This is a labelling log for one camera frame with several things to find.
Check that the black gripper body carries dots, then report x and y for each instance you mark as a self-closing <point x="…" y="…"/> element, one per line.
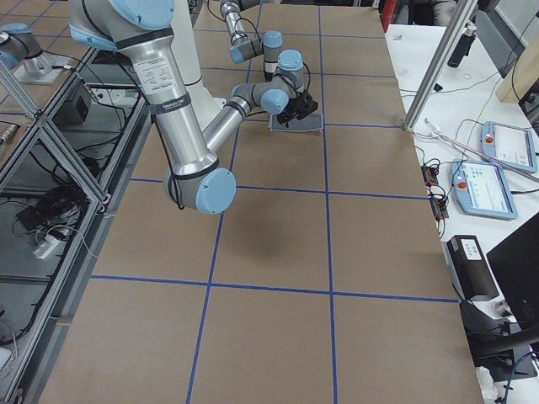
<point x="296" y="110"/>

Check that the pink and grey towel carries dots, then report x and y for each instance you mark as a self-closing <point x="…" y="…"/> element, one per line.
<point x="312" y="123"/>

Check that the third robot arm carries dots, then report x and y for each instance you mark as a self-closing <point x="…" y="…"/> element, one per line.
<point x="22" y="53"/>

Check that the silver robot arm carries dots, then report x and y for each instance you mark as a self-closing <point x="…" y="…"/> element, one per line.
<point x="246" y="42"/>
<point x="157" y="37"/>

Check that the small circuit board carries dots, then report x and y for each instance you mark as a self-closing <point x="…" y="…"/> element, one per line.
<point x="437" y="195"/>

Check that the black bottle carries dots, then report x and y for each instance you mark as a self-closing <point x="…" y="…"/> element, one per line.
<point x="463" y="45"/>

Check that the near teach pendant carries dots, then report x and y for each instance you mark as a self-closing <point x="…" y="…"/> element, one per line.
<point x="481" y="189"/>

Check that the teach pendant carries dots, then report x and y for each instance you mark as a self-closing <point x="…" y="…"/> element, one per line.
<point x="510" y="144"/>
<point x="481" y="189"/>

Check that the far teach pendant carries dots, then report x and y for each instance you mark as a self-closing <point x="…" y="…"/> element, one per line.
<point x="510" y="144"/>

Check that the dark brown box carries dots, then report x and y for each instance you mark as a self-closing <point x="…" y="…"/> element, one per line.
<point x="474" y="277"/>

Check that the black computer monitor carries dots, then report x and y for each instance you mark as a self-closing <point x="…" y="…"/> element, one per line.
<point x="514" y="263"/>

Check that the white power strip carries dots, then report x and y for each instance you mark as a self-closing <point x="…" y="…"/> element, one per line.
<point x="46" y="247"/>

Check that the aluminium camera mast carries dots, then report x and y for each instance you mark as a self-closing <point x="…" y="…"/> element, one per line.
<point x="447" y="44"/>

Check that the aluminium frame rail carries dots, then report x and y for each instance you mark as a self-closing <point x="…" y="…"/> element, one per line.
<point x="62" y="174"/>

